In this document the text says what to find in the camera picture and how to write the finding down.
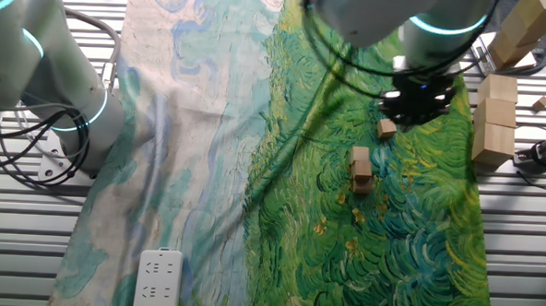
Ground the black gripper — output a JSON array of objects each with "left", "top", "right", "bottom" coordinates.
[{"left": 376, "top": 70, "right": 459, "bottom": 130}]

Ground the silver digital scale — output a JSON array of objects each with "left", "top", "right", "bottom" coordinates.
[{"left": 469, "top": 29, "right": 540, "bottom": 78}]

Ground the painted landscape cloth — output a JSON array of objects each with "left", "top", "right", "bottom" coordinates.
[{"left": 47, "top": 0, "right": 509, "bottom": 306}]

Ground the white power strip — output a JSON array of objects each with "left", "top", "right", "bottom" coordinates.
[{"left": 132, "top": 247, "right": 184, "bottom": 306}]

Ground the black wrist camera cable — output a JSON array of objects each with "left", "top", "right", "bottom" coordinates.
[{"left": 296, "top": 0, "right": 502, "bottom": 107}]

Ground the grey conduit hose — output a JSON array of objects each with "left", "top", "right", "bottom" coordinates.
[{"left": 59, "top": 7, "right": 124, "bottom": 95}]

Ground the black base cable bundle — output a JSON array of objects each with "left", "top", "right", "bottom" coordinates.
[{"left": 0, "top": 105, "right": 93, "bottom": 191}]

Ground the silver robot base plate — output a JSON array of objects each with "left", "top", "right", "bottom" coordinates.
[{"left": 37, "top": 128, "right": 101, "bottom": 189}]

